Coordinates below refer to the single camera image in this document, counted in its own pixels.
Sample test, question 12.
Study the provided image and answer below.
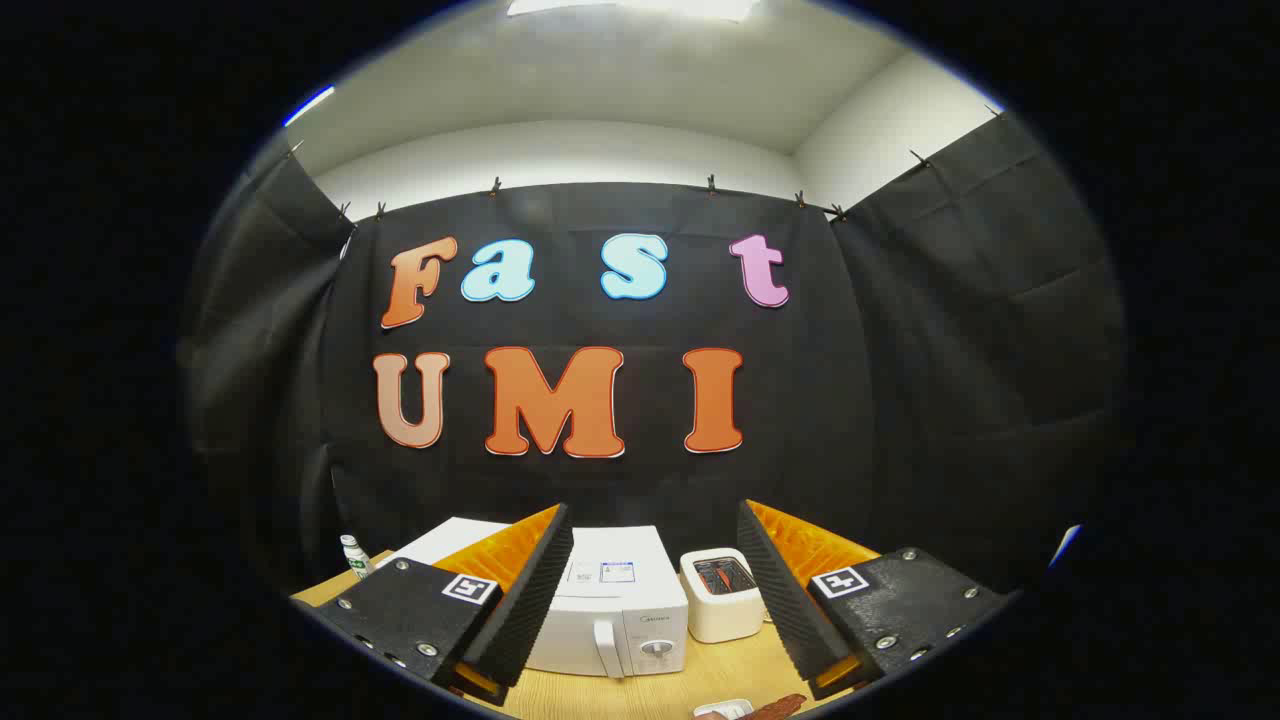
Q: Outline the white microwave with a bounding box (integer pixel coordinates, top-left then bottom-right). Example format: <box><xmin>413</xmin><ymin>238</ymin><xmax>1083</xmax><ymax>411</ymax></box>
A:
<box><xmin>380</xmin><ymin>517</ymin><xmax>691</xmax><ymax>679</ymax></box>

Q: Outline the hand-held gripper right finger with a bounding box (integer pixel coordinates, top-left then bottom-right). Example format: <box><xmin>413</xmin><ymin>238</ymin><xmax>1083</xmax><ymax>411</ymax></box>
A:
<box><xmin>737</xmin><ymin>499</ymin><xmax>1011</xmax><ymax>701</ymax></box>

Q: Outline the cream toaster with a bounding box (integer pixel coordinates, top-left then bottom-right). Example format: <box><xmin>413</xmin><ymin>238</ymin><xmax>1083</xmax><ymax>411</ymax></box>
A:
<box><xmin>680</xmin><ymin>547</ymin><xmax>771</xmax><ymax>644</ymax></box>

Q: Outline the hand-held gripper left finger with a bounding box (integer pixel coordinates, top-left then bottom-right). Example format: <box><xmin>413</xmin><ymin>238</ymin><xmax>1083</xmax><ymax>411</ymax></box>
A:
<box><xmin>310</xmin><ymin>503</ymin><xmax>575</xmax><ymax>707</ymax></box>

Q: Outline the ceiling light panel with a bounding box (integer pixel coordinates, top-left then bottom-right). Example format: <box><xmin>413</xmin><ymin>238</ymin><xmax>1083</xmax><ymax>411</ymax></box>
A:
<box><xmin>505</xmin><ymin>0</ymin><xmax>761</xmax><ymax>23</ymax></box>

